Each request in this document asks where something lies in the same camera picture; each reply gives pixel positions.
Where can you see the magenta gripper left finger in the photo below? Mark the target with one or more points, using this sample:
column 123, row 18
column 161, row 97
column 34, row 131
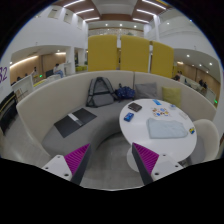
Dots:
column 72, row 166

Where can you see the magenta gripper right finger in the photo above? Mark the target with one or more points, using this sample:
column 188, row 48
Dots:
column 151, row 165

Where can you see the light blue folded towel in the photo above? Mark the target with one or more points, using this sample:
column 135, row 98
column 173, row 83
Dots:
column 163, row 129

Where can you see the black open folder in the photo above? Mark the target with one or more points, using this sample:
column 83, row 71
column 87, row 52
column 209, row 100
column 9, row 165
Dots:
column 73, row 121

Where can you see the round white table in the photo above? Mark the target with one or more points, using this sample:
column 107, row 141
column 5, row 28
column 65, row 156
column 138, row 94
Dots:
column 136, row 130

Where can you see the blue card box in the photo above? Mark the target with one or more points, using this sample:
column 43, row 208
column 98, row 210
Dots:
column 128, row 117

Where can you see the curved beige sofa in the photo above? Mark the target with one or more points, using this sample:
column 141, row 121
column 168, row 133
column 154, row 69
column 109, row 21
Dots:
column 41, row 109

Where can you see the black wallet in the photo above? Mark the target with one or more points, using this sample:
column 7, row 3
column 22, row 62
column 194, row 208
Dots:
column 135, row 107

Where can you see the small yellow blue toy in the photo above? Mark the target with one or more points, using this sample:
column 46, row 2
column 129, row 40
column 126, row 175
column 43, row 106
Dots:
column 192, row 130

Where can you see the blue small packet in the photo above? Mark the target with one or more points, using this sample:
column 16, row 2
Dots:
column 156, row 102

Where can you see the white flat object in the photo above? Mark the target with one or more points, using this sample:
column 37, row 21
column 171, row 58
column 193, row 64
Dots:
column 185, row 116

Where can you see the small clear cup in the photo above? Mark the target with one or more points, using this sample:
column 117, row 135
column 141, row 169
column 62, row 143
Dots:
column 172, row 107

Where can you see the white chair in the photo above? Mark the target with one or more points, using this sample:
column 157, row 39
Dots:
column 207, row 145

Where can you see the grey cushion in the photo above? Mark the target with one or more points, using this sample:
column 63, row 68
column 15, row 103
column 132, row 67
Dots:
column 146, row 91

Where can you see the yellow-green cushion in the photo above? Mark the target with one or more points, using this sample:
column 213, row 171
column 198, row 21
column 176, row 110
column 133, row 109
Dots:
column 172, row 95

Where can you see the dark blue bag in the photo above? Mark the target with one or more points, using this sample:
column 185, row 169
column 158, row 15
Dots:
column 124, row 92

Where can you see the grey backpack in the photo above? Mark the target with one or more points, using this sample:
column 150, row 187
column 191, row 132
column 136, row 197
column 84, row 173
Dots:
column 100, row 93

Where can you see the seated person in background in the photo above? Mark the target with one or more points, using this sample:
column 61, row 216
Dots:
column 57, row 70

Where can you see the right yellow panel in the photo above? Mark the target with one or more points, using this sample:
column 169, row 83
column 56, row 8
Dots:
column 162, row 59

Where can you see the yellow panel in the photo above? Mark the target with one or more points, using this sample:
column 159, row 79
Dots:
column 134, row 54
column 162, row 59
column 102, row 52

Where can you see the middle yellow panel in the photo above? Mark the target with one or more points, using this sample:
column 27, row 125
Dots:
column 134, row 54

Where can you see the left yellow panel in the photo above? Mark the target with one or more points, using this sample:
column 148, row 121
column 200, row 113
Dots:
column 102, row 52

